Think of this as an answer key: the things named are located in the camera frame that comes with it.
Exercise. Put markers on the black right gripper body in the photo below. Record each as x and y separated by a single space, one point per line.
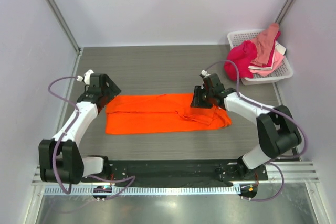
199 97

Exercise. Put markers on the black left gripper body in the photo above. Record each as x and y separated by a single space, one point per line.
105 93

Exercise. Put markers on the orange t shirt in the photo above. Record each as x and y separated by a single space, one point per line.
161 113

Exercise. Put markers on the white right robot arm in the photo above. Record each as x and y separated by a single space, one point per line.
277 131

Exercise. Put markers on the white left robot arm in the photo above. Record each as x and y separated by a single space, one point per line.
59 158

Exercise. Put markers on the magenta t shirt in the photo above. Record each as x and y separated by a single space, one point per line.
239 59

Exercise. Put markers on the salmon pink t shirt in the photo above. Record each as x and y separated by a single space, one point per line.
265 44

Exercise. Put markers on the light pink t shirt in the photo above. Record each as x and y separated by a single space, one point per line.
277 60

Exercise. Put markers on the white perforated plastic basket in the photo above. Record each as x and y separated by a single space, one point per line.
279 67

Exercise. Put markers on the white folded t shirt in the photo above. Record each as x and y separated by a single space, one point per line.
279 48

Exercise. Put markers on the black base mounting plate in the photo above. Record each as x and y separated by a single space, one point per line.
182 173

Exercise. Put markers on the white slotted cable duct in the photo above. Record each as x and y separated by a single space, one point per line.
104 190

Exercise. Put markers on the aluminium rail frame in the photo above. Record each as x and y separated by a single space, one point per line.
293 171

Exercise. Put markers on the left aluminium corner post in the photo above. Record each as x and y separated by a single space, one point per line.
61 20

